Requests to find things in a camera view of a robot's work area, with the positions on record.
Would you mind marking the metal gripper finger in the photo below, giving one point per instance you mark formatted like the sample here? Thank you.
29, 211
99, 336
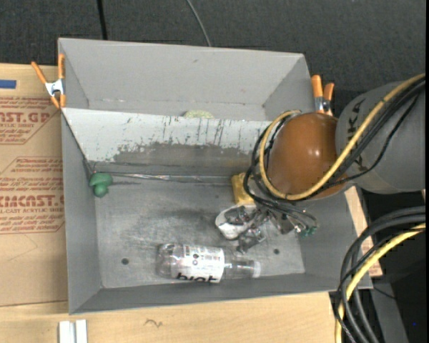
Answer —
244, 217
251, 241

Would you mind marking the white crumpled cup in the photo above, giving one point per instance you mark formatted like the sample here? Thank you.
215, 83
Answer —
230, 232

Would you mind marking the yellow sponge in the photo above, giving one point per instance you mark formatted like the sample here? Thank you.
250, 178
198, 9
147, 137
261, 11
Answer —
241, 191

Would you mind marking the clear plastic bottle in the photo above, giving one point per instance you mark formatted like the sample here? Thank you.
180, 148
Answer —
186, 263

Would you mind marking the grey metal bin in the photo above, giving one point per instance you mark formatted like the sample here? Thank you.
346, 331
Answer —
146, 209

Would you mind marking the green toy mushroom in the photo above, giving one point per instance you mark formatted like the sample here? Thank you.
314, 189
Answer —
101, 186

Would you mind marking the brown cardboard board red print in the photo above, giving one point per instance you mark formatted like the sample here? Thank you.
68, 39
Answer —
28, 256

